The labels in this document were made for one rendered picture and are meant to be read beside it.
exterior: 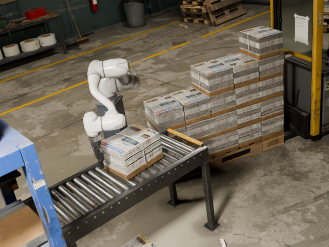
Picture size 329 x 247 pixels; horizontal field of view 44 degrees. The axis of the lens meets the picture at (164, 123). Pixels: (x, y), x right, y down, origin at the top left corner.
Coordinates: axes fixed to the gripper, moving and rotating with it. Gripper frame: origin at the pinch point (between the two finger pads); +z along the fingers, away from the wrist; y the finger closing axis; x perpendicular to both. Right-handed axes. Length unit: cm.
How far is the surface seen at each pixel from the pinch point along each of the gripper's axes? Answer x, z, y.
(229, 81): -168, 1, 27
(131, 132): -33.2, -9.5, 5.3
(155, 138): -42.7, -6.0, -12.6
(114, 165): -8.9, 5.0, -2.1
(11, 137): 61, -62, -33
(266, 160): -189, 94, 2
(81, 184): 15.5, 13.8, 9.5
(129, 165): -14.7, 3.1, -14.9
